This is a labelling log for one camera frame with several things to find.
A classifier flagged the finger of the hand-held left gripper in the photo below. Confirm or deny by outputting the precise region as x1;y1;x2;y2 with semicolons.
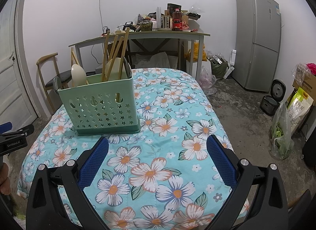
0;121;13;134
0;124;35;139

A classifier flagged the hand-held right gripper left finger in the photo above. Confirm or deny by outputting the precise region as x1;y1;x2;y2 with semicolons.
26;136;109;230

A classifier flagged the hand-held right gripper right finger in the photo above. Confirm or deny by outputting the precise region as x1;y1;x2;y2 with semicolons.
206;135;289;230

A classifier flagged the green perforated utensil holder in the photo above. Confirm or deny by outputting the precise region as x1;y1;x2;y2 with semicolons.
57;68;141;137

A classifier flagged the cream rice spoon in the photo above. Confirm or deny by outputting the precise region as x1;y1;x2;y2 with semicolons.
71;64;87;88

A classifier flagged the bamboo chopstick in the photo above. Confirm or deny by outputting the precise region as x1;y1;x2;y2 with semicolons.
117;27;130;80
105;35;119;81
109;37;125;81
71;47;79;66
102;29;110;81

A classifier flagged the person's left hand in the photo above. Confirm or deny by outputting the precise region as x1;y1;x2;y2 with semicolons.
0;168;12;196

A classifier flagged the white panelled door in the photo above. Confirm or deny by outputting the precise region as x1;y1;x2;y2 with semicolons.
0;0;39;132

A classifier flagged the wooden chair with dark seat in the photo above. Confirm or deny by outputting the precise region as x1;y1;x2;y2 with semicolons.
37;53;74;114

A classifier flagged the floral turquoise blanket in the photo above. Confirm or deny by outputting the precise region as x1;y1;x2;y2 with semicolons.
18;68;250;230

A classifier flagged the clear bag of vegetables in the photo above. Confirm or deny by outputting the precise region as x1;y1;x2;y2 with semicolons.
270;103;295;160

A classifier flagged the black rice cooker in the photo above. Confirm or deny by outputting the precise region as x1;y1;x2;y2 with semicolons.
262;79;287;117

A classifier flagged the pink plastic bag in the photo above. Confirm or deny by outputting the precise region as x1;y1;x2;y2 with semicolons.
199;66;217;88

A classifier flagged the printed rice bag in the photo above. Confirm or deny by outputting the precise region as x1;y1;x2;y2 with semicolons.
286;87;314;132

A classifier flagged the green bag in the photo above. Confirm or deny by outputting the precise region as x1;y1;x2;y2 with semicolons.
209;56;230;80

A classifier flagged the white plastic panel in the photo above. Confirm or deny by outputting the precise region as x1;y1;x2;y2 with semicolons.
223;49;237;79

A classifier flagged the yellow plastic bag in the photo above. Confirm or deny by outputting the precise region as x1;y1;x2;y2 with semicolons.
186;42;207;62

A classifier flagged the cardboard box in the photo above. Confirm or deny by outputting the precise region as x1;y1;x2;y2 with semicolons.
292;73;316;94

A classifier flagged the grey woven sack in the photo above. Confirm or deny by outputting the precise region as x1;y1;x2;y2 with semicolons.
131;52;179;69

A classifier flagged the grey refrigerator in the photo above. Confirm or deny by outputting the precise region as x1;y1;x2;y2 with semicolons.
232;0;282;93

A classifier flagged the black handheld device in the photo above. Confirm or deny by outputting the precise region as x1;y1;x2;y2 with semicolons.
124;21;139;31

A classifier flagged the wooden desk with white legs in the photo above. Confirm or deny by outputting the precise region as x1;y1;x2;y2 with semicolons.
68;30;211;80

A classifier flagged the glass jar of green contents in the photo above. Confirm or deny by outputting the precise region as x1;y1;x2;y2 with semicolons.
140;20;153;32

